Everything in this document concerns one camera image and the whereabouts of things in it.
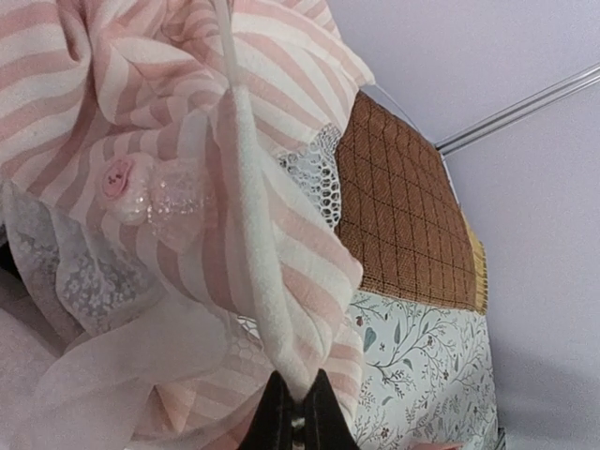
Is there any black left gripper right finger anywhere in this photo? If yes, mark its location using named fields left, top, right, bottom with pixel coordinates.
left=303, top=369, right=359, bottom=450

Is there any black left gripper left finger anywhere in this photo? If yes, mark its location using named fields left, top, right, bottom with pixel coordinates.
left=241, top=371, right=294, bottom=450

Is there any pink striped pet tent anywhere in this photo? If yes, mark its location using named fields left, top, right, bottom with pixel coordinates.
left=1, top=1, right=373, bottom=449

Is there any white tent pole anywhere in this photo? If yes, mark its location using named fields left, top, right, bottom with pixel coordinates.
left=213, top=0, right=239, bottom=87

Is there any pink pet bowl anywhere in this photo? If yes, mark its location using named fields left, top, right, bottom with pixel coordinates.
left=412, top=442, right=464, bottom=450

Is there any brown woven mat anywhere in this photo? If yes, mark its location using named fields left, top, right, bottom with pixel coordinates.
left=336, top=93, right=476, bottom=311

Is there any yellow bamboo mat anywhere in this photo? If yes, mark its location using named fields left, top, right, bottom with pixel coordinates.
left=462, top=214, right=488, bottom=315

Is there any right aluminium frame post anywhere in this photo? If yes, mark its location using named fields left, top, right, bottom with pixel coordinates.
left=435, top=63, right=599, bottom=157

